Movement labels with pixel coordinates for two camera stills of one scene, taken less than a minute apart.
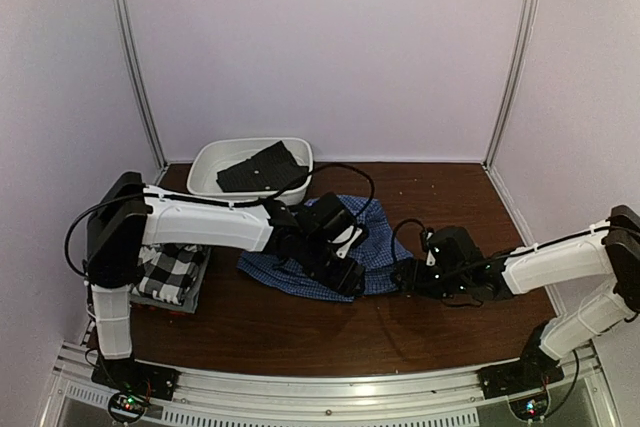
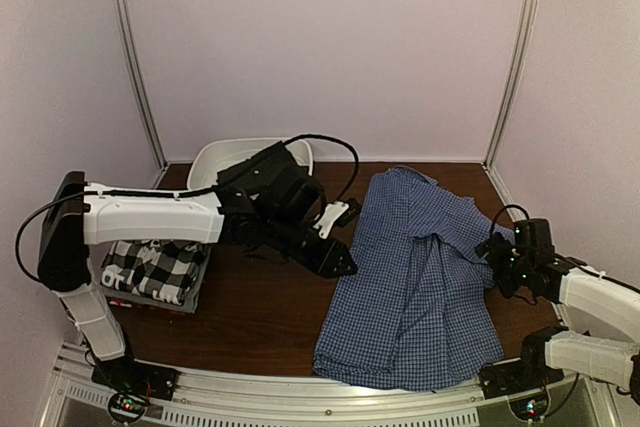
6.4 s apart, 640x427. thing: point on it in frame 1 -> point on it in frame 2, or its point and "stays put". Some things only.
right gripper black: (412, 279) -> (494, 258)
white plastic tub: (211, 156) stays put
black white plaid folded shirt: (167, 271) stays put
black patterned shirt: (271, 168) stays put
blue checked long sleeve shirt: (377, 258) -> (411, 308)
